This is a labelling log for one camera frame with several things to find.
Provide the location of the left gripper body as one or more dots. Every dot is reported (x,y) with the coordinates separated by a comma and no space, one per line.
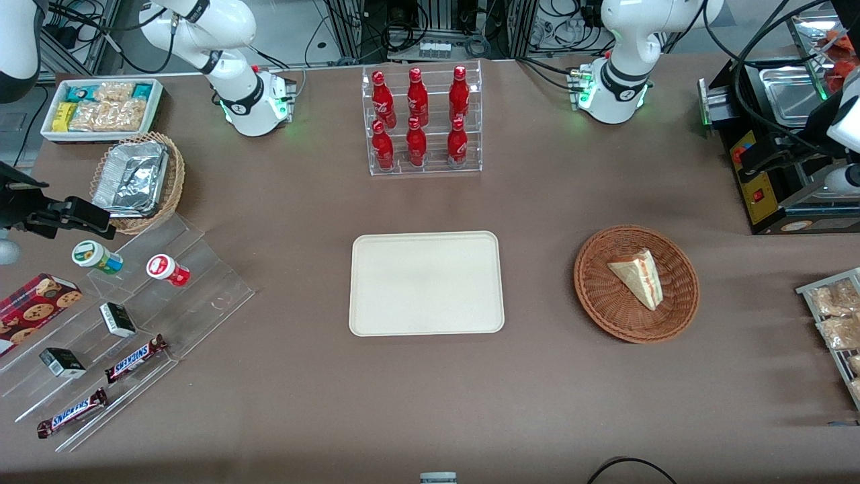
(803,142)

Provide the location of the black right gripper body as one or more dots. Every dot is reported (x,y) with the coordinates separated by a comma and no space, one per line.
(15,202)

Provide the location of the triangular sandwich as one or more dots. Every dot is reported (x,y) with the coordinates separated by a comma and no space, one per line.
(638,277)

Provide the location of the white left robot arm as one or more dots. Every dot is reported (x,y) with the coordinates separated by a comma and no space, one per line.
(621,67)

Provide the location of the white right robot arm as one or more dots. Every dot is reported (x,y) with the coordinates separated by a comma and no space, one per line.
(245,101)

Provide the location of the silver foil tray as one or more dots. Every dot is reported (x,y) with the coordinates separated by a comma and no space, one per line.
(131,178)

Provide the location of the light wicker basket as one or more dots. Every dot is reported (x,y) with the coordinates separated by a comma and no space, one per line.
(175,181)

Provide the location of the tray of packaged snacks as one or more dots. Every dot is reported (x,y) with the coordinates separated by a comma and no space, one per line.
(806,290)

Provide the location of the brown wicker basket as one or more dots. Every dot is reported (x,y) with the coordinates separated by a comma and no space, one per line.
(605,296)

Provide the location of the beige plastic tray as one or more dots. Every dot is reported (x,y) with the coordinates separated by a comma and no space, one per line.
(426,284)

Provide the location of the green lid cup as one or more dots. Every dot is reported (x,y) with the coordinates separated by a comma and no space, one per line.
(91,254)

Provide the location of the black food warmer machine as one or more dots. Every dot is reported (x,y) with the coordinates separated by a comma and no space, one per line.
(772,208)

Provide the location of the steel pan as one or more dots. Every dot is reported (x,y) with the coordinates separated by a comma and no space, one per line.
(793,97)

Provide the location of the white plastic snack bin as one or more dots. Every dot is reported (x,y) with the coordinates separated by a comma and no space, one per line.
(47,128)

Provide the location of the red lid cup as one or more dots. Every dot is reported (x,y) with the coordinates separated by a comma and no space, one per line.
(162,267)

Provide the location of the yellow snack pack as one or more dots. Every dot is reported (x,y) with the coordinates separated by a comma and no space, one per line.
(64,117)

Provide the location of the clear bag of nuts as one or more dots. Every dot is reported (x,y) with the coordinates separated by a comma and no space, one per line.
(127,114)
(87,117)
(114,91)

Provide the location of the small black box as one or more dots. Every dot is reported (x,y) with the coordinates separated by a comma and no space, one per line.
(117,320)
(62,363)

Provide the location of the red cookie box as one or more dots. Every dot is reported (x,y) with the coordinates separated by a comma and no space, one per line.
(33,312)

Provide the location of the teal snack pack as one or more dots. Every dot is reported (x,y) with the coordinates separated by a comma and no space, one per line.
(80,93)
(142,91)

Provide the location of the clear acrylic stepped shelf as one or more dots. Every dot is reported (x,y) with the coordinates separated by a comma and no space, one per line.
(201,289)

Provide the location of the snickers bar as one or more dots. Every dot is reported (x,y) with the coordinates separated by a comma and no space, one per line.
(72,413)
(134,359)

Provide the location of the clear bag of snacks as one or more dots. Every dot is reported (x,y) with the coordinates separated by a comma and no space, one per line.
(856,388)
(833,299)
(854,364)
(840,333)

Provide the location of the red cola bottle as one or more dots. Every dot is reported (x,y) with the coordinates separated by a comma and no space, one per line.
(383,149)
(459,94)
(417,97)
(416,146)
(457,144)
(381,97)

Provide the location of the clear acrylic bottle rack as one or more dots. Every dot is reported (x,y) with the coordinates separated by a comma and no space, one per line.
(437,168)

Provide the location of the white power strip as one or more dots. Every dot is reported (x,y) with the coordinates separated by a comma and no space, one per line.
(435,49)

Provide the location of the grey device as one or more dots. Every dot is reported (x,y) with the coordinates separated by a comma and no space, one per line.
(438,478)

